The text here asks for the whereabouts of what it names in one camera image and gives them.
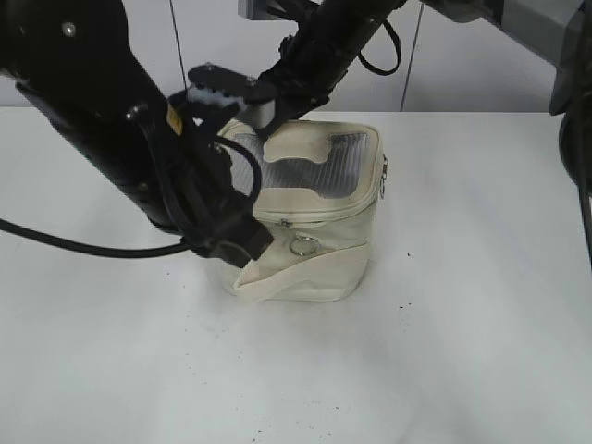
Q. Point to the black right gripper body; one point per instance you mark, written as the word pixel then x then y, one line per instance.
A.
pixel 331 35

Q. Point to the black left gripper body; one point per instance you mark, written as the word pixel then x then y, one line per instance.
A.
pixel 208 187

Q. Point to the cream fabric zipper bag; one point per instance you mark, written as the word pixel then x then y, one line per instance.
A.
pixel 321 183

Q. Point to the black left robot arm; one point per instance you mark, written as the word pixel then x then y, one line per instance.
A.
pixel 72 60

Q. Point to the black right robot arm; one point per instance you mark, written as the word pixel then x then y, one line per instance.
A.
pixel 556 31

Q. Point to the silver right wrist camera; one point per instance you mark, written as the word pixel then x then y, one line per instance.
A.
pixel 215 86

